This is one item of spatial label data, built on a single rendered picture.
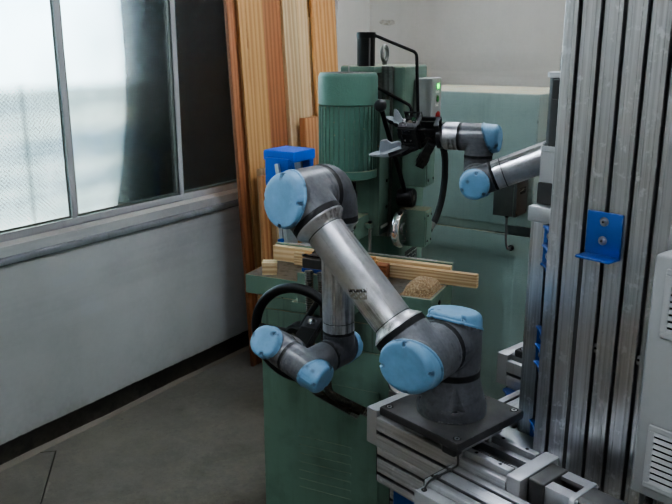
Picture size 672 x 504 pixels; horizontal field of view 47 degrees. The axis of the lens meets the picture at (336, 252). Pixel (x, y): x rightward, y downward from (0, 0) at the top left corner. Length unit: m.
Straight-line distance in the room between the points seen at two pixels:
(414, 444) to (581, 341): 0.43
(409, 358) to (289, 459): 1.15
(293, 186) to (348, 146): 0.71
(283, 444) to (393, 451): 0.80
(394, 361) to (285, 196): 0.40
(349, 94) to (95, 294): 1.62
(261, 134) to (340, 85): 1.62
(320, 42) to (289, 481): 2.46
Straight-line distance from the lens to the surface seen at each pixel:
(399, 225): 2.42
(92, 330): 3.44
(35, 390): 3.34
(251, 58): 3.79
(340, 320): 1.79
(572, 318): 1.64
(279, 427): 2.54
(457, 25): 4.67
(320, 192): 1.60
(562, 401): 1.71
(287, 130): 4.05
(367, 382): 2.33
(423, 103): 2.53
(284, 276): 2.37
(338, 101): 2.25
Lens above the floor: 1.59
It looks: 15 degrees down
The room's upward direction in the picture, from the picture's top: straight up
